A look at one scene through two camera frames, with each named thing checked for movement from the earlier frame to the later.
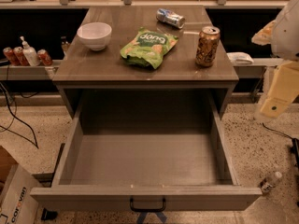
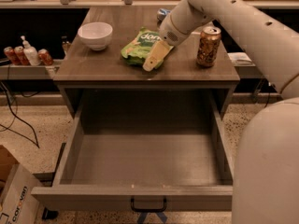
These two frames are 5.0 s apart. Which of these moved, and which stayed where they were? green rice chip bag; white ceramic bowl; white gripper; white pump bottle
Moved: white gripper
Stayed: green rice chip bag; white ceramic bowl; white pump bottle
